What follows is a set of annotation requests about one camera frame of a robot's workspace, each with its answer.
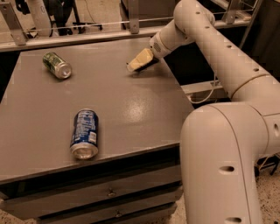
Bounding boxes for black wheeled cart base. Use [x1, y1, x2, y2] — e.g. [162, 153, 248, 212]
[254, 154, 280, 177]

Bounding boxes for metal railing frame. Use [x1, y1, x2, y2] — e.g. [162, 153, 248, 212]
[0, 0, 262, 52]

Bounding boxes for black rxbar chocolate bar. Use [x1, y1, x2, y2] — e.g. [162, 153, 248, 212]
[135, 59, 158, 73]

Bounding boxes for green soda can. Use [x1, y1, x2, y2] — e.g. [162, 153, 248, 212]
[43, 52, 72, 80]

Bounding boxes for blue pepsi can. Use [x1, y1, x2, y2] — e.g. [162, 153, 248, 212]
[70, 108, 99, 160]

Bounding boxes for white cable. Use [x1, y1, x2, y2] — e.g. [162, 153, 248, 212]
[188, 73, 218, 105]

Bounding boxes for grey drawer cabinet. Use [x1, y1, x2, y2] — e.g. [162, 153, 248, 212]
[0, 38, 192, 224]

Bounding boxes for black office chair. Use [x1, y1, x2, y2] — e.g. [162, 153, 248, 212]
[16, 0, 103, 37]

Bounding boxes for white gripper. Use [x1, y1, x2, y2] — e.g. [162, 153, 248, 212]
[127, 31, 172, 72]

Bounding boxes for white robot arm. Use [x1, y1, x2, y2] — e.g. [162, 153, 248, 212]
[127, 0, 280, 224]

